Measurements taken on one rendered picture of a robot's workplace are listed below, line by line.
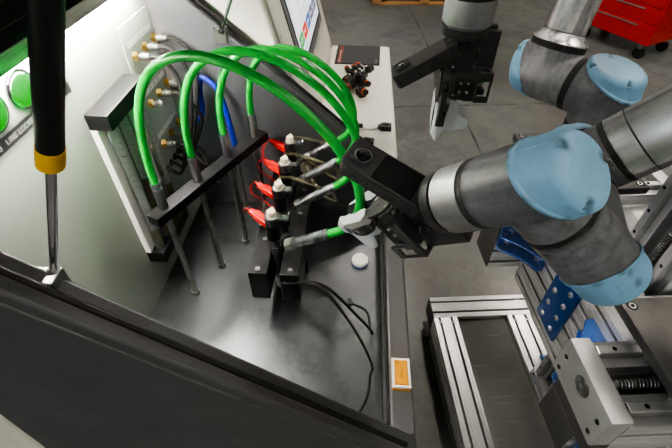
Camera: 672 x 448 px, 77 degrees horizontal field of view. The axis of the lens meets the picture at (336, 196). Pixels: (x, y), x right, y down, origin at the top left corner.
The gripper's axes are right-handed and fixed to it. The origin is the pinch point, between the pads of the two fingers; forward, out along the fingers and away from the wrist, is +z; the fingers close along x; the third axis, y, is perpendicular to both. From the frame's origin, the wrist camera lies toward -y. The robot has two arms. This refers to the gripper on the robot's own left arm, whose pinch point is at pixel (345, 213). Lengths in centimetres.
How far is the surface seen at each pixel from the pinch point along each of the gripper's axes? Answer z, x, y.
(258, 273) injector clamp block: 26.0, -9.2, 1.8
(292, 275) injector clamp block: 22.6, -6.1, 6.5
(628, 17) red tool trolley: 109, 391, 146
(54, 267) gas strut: -6.1, -28.7, -22.5
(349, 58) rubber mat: 65, 80, -10
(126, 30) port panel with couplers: 25, 8, -46
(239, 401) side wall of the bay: -2.3, -28.5, 2.0
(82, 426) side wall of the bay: 18.5, -42.6, -6.6
